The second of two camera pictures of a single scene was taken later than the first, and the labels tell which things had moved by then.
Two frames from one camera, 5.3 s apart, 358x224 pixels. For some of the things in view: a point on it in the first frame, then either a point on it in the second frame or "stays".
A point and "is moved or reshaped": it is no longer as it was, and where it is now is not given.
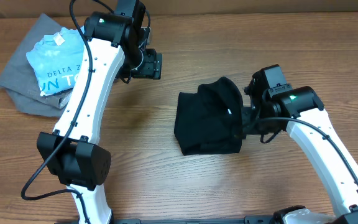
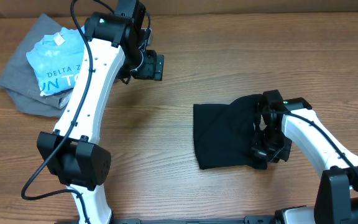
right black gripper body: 246,117 -> 266,144
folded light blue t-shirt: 55,58 stays
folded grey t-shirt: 20,79 stays
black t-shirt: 210,122 is moved or reshaped
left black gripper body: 143,65 stays
